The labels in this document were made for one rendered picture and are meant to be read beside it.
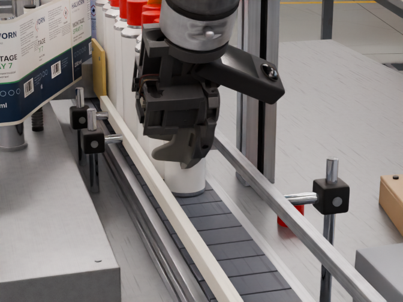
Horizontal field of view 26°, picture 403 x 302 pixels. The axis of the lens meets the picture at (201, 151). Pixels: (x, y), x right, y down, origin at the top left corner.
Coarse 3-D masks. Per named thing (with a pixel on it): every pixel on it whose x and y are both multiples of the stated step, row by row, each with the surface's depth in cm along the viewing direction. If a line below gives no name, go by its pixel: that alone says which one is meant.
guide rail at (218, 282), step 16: (112, 112) 129; (128, 128) 121; (128, 144) 116; (144, 160) 109; (144, 176) 107; (160, 176) 104; (160, 192) 99; (176, 208) 94; (176, 224) 92; (192, 224) 90; (192, 240) 87; (192, 256) 87; (208, 256) 83; (208, 272) 81; (224, 288) 77
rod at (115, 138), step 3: (105, 135) 119; (108, 135) 119; (111, 135) 120; (114, 135) 120; (117, 135) 120; (120, 135) 120; (105, 138) 119; (108, 138) 119; (111, 138) 119; (114, 138) 119; (117, 138) 120; (120, 138) 120; (105, 141) 119; (108, 141) 119; (111, 141) 119; (114, 141) 120; (117, 141) 120; (120, 141) 120
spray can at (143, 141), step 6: (144, 12) 111; (150, 12) 112; (156, 12) 112; (144, 18) 110; (150, 18) 110; (156, 18) 110; (138, 48) 111; (138, 54) 111; (138, 120) 115; (138, 126) 115; (138, 132) 115; (138, 138) 116; (144, 138) 115; (144, 144) 115; (144, 150) 115
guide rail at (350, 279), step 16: (224, 144) 100; (240, 160) 95; (256, 176) 90; (272, 192) 86; (272, 208) 85; (288, 208) 82; (288, 224) 81; (304, 224) 79; (304, 240) 78; (320, 240) 76; (320, 256) 74; (336, 256) 72; (336, 272) 71; (352, 272) 70; (352, 288) 68; (368, 288) 67
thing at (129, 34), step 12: (132, 0) 120; (144, 0) 120; (132, 12) 120; (132, 24) 120; (132, 36) 120; (132, 48) 120; (132, 60) 121; (132, 72) 121; (132, 96) 123; (132, 108) 123; (132, 120) 124; (132, 132) 124
